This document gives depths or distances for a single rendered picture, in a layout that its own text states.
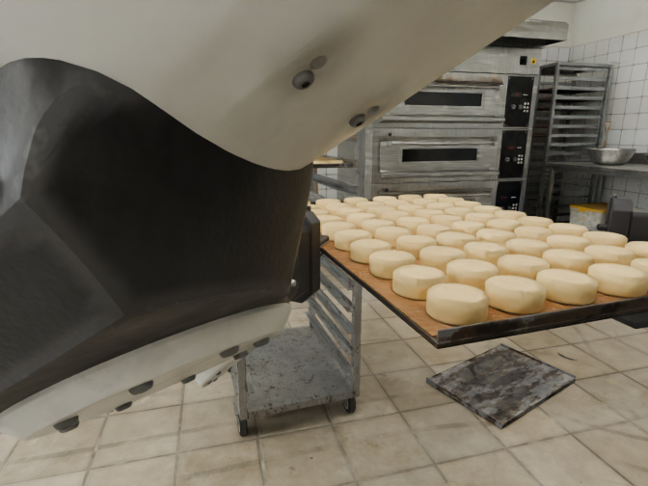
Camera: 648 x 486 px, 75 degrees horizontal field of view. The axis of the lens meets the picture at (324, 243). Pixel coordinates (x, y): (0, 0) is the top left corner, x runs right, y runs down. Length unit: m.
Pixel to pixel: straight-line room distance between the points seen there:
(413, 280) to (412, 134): 3.22
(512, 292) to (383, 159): 3.11
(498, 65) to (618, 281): 3.60
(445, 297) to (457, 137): 3.45
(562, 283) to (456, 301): 0.12
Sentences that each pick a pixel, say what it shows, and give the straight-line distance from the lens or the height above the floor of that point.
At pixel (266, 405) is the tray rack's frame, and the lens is 1.73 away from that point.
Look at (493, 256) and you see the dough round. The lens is 0.51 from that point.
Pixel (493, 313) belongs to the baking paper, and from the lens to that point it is 0.39.
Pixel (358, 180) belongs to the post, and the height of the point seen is 0.99.
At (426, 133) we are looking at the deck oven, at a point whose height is 1.16.
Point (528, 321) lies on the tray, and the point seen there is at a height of 1.01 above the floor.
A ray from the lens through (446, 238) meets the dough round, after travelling 0.56.
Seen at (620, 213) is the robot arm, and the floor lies 1.04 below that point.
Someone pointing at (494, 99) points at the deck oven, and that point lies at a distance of 3.95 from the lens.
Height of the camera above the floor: 1.15
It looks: 15 degrees down
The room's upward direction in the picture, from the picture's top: straight up
